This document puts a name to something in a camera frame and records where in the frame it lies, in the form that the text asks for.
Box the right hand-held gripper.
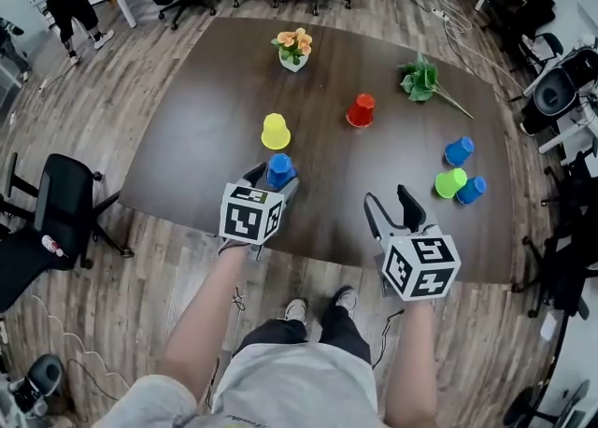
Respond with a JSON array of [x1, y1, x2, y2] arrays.
[[363, 183, 463, 303]]

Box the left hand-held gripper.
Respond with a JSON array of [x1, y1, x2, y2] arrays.
[[218, 162, 301, 262]]

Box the blue plastic cup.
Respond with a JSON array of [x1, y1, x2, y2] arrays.
[[265, 152, 298, 192], [443, 136, 477, 168], [455, 176, 489, 207]]

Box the yellow plastic cup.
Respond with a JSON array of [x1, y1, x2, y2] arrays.
[[260, 112, 292, 151]]

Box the green plastic cup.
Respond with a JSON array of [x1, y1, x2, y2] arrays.
[[434, 166, 469, 200]]

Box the red plastic cup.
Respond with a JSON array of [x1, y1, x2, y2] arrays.
[[345, 93, 377, 129]]

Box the person's left forearm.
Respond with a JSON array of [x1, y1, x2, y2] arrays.
[[161, 242, 263, 402]]

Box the person's right forearm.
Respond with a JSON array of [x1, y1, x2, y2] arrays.
[[380, 297, 441, 428]]

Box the person's right shoe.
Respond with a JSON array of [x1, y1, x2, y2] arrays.
[[332, 286, 359, 312]]

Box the person's shoe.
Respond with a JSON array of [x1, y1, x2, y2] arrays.
[[332, 286, 359, 312], [283, 297, 309, 323]]

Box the orange flowers in white pot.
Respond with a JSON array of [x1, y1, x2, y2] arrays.
[[270, 27, 314, 74]]

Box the person's black trousers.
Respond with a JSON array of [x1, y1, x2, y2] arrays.
[[232, 303, 374, 366]]

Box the person's left shoe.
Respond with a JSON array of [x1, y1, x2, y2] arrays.
[[283, 297, 309, 323]]

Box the green leafy artificial sprig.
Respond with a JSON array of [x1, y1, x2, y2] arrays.
[[398, 51, 475, 121]]

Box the black and white office chair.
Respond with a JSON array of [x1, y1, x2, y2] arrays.
[[518, 48, 598, 137]]

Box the person's grey shirt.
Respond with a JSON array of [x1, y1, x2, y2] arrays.
[[92, 340, 390, 428]]

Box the red and white bottle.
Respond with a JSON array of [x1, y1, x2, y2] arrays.
[[40, 234, 70, 259]]

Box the black and grey floor device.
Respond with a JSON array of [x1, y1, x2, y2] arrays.
[[0, 353, 66, 422]]

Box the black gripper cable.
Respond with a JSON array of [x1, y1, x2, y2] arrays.
[[231, 285, 248, 352], [372, 307, 406, 369]]

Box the white cable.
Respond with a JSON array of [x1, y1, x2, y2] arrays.
[[410, 0, 527, 93]]

